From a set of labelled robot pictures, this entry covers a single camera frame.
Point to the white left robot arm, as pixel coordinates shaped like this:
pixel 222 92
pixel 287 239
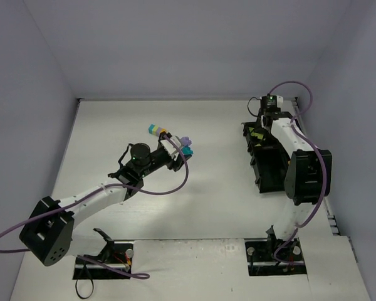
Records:
pixel 50 234

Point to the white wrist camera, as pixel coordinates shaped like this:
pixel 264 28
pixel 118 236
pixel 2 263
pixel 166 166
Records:
pixel 172 145
pixel 277 100

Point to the teal long lego brick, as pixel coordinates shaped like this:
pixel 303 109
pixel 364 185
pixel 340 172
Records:
pixel 187 151

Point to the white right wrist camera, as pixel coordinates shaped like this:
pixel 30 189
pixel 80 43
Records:
pixel 277 100

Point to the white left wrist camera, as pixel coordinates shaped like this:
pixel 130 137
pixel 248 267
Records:
pixel 172 145

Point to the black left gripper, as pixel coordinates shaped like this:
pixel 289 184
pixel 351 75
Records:
pixel 175 155

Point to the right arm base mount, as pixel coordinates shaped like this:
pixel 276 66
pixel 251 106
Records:
pixel 265 257

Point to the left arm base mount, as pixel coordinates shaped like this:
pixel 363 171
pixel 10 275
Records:
pixel 116 254

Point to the lime green rounded lego brick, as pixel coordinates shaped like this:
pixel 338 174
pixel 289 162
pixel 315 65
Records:
pixel 257 133

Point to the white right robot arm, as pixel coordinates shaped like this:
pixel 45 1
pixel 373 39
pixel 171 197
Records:
pixel 308 175

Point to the purple square lego brick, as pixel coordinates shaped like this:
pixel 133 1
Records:
pixel 185 141

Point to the teal purple lego stack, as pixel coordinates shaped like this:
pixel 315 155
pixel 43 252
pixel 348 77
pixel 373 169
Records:
pixel 154 130

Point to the black four-compartment sorting bin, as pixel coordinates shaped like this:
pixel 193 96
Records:
pixel 269 160

